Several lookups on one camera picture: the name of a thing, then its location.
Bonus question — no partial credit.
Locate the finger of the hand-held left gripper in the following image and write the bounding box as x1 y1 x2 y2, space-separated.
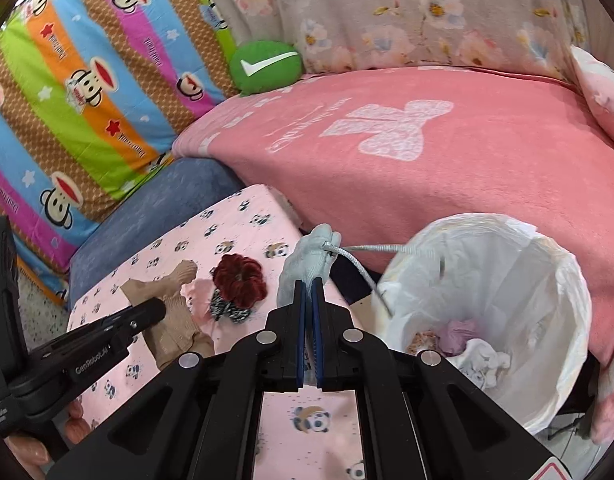
27 297 168 402

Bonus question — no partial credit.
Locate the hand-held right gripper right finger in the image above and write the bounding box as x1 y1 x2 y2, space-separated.
312 279 568 480

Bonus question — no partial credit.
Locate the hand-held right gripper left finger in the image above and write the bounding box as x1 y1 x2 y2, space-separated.
47 280 308 480

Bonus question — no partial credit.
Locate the grey drawstring pouch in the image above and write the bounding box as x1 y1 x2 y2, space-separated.
277 224 446 317

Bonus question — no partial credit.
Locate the beige stocking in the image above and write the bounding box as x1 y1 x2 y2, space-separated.
121 259 216 368

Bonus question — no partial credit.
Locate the peach scrunchie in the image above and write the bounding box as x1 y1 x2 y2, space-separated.
406 329 440 357

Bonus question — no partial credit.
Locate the purple cloth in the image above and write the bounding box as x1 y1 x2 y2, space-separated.
439 319 481 357

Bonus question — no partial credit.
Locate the white sock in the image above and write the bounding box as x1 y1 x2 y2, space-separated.
457 337 514 392

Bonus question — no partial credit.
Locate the white-lined trash bin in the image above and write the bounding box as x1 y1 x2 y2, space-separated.
377 212 594 436

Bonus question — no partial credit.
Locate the person's left hand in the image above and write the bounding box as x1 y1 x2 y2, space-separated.
4 400 92 469

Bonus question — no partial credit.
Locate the brown cardboard sheet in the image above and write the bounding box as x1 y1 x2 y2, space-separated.
346 299 384 337

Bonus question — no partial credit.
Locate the black and white scrunchie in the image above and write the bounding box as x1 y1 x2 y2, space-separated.
208 290 254 324

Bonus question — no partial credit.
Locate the dark red scrunchie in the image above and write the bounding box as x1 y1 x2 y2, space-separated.
212 254 268 311

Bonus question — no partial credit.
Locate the panda-print pink cloth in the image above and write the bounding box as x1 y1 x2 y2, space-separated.
67 184 368 480

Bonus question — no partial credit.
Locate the blue upholstered seat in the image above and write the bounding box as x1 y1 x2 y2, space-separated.
69 157 244 306

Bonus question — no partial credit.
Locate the pink blanket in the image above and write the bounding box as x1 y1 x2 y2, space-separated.
172 65 614 446

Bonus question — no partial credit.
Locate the striped monkey-print quilt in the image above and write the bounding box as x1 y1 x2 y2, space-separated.
0 0 242 306

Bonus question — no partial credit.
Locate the green pillow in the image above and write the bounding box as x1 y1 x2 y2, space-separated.
228 38 304 97

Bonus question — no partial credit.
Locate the grey floral blanket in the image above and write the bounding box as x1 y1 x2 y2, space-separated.
192 0 592 83

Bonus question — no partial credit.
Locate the pink pillow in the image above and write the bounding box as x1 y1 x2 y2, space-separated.
569 45 614 157

